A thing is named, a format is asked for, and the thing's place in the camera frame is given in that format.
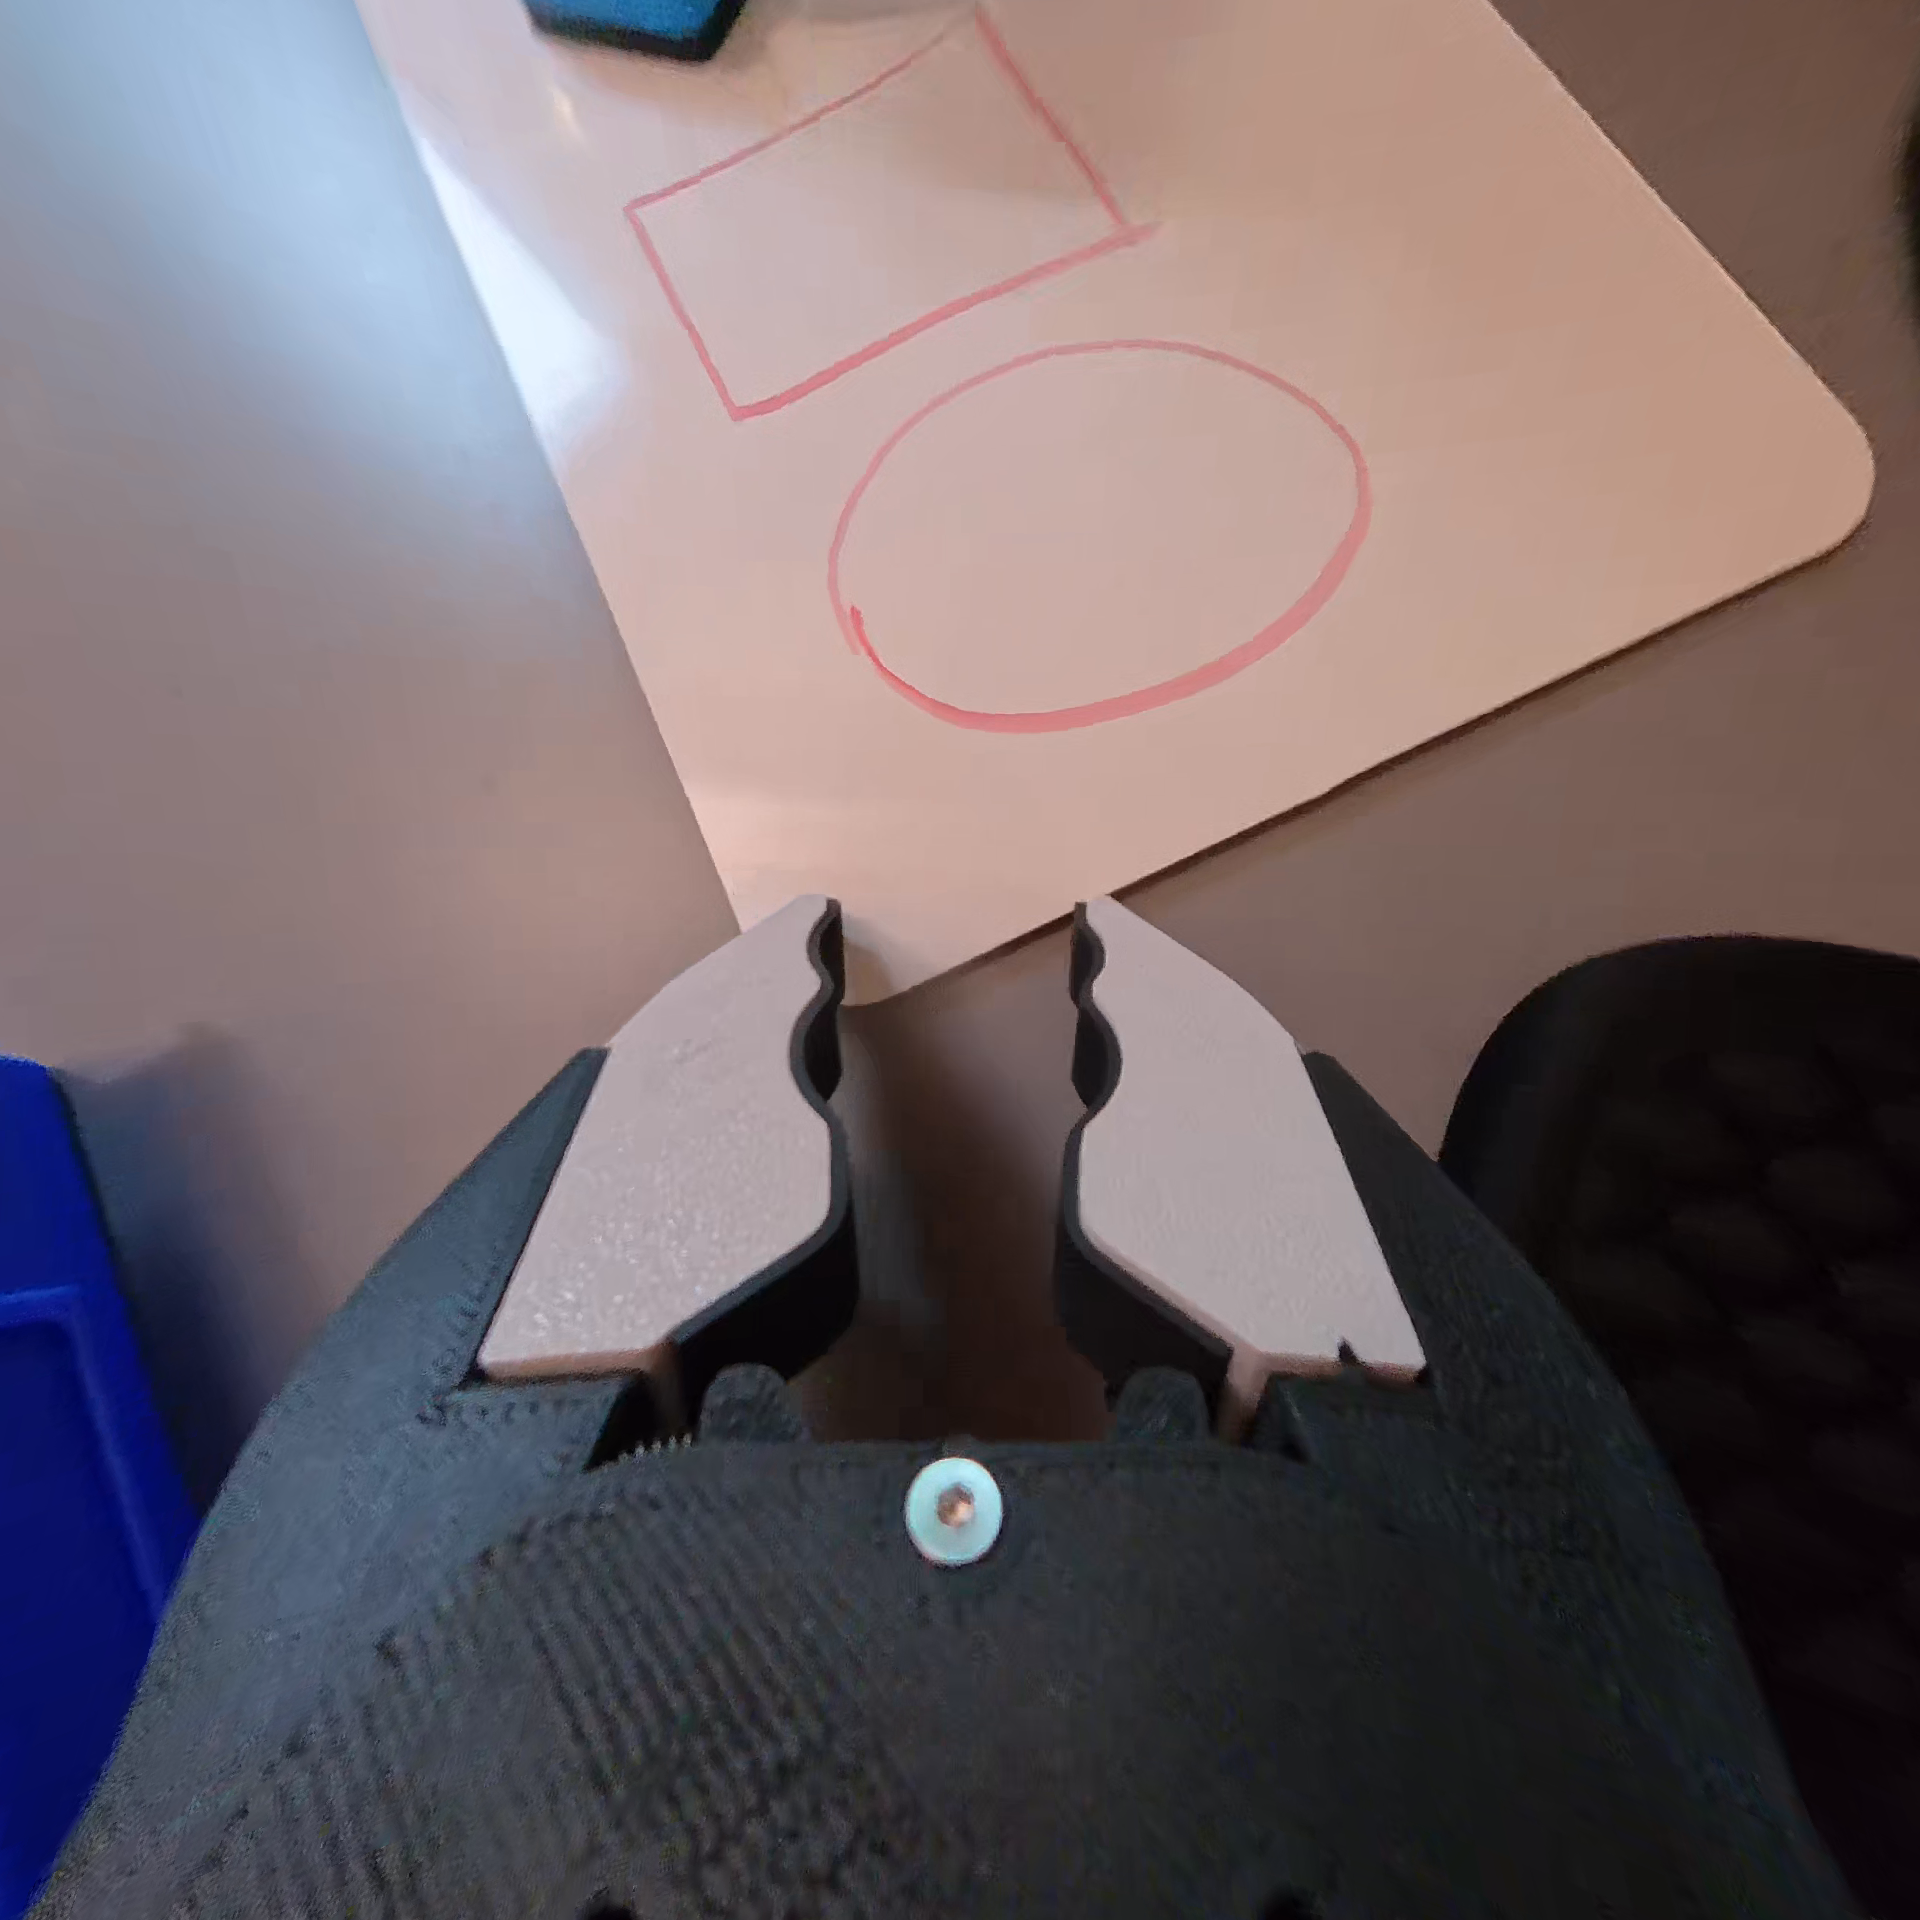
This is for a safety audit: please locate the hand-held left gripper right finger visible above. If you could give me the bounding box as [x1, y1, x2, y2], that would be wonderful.
[1054, 897, 1431, 1443]

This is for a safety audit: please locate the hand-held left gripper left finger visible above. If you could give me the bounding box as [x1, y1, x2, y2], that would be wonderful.
[481, 897, 865, 1443]

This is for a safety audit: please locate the blue plastic bin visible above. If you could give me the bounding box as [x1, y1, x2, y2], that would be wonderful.
[0, 1056, 205, 1809]

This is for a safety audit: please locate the white whiteboard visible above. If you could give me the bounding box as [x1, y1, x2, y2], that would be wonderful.
[355, 0, 1881, 1001]

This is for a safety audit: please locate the blue whiteboard eraser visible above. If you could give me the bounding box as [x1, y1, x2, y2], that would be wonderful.
[526, 0, 750, 72]

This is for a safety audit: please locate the black textured wrist pad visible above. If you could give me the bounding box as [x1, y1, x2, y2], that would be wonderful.
[1441, 937, 1920, 1920]

